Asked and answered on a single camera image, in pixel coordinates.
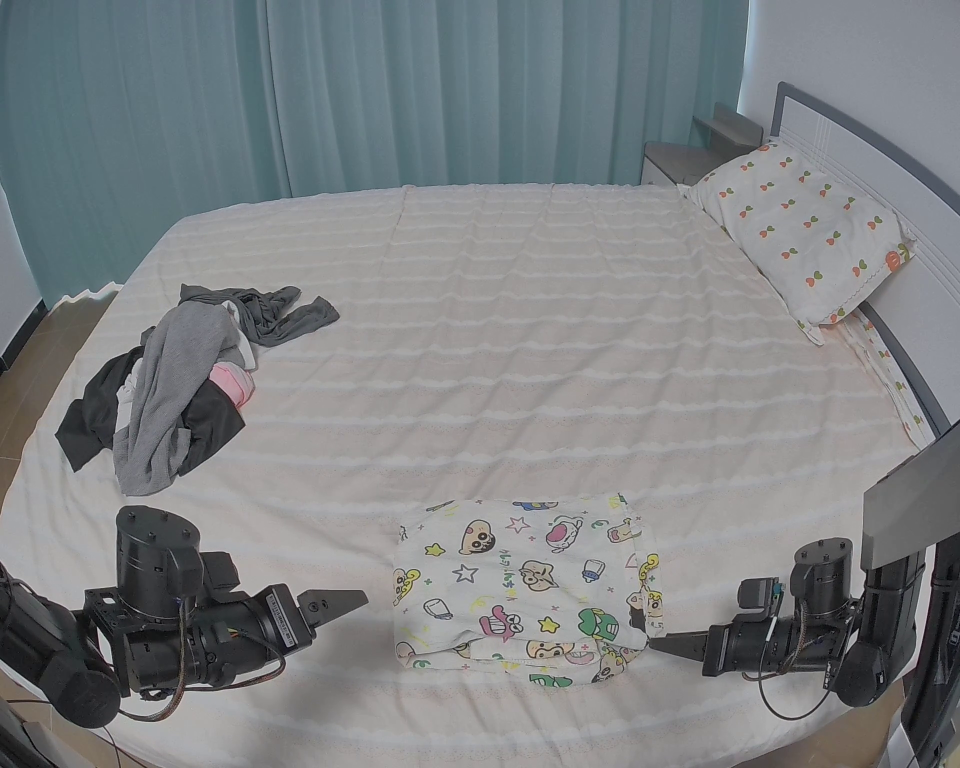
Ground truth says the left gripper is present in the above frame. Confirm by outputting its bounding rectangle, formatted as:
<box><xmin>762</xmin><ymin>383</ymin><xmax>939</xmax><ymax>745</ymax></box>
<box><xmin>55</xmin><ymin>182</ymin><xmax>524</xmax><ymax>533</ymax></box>
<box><xmin>180</xmin><ymin>583</ymin><xmax>369</xmax><ymax>687</ymax></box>

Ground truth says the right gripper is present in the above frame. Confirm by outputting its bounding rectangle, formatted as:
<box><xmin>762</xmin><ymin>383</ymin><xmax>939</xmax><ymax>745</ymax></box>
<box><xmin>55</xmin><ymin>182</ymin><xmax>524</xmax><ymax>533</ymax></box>
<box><xmin>701</xmin><ymin>616</ymin><xmax>798</xmax><ymax>680</ymax></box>

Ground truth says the white printed pyjama top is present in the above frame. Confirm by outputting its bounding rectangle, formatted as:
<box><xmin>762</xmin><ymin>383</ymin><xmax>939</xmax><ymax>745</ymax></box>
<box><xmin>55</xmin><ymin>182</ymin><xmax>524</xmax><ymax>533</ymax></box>
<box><xmin>391</xmin><ymin>491</ymin><xmax>663</xmax><ymax>687</ymax></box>

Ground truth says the pile of clothes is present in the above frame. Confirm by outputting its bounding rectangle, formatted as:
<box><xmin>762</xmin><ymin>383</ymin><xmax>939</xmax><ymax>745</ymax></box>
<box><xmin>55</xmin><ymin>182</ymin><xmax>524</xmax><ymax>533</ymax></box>
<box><xmin>56</xmin><ymin>283</ymin><xmax>340</xmax><ymax>498</ymax></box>

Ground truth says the bed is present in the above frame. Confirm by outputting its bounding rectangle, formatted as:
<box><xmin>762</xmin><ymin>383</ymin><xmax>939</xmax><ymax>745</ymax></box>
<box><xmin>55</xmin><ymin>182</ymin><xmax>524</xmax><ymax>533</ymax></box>
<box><xmin>0</xmin><ymin>81</ymin><xmax>960</xmax><ymax>768</ymax></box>

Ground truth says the white printed pillow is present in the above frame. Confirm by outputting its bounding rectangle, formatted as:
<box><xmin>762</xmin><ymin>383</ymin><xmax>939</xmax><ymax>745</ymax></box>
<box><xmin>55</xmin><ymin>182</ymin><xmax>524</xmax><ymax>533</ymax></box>
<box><xmin>678</xmin><ymin>137</ymin><xmax>918</xmax><ymax>346</ymax></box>

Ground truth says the grey bedside table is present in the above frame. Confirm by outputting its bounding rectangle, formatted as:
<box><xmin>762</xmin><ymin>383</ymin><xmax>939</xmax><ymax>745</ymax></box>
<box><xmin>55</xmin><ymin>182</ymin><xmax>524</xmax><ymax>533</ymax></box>
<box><xmin>642</xmin><ymin>102</ymin><xmax>765</xmax><ymax>187</ymax></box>

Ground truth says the blue-green curtain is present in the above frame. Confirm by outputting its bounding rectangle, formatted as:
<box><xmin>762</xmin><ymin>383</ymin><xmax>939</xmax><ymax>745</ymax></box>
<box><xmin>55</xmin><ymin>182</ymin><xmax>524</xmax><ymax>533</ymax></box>
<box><xmin>0</xmin><ymin>0</ymin><xmax>751</xmax><ymax>305</ymax></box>

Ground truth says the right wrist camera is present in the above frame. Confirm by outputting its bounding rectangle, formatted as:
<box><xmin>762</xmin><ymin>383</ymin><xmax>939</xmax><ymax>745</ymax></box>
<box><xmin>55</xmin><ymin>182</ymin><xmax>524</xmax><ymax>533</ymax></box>
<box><xmin>737</xmin><ymin>576</ymin><xmax>783</xmax><ymax>620</ymax></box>

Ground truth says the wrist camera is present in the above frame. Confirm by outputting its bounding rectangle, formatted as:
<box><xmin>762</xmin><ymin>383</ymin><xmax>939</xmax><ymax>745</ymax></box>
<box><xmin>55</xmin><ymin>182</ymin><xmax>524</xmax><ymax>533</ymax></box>
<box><xmin>199</xmin><ymin>551</ymin><xmax>241</xmax><ymax>601</ymax></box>
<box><xmin>737</xmin><ymin>576</ymin><xmax>783</xmax><ymax>620</ymax></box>

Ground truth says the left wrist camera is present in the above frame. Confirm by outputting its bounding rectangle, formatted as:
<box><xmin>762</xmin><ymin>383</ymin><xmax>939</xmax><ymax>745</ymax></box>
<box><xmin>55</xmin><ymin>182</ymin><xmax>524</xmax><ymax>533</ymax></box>
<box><xmin>199</xmin><ymin>551</ymin><xmax>241</xmax><ymax>601</ymax></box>

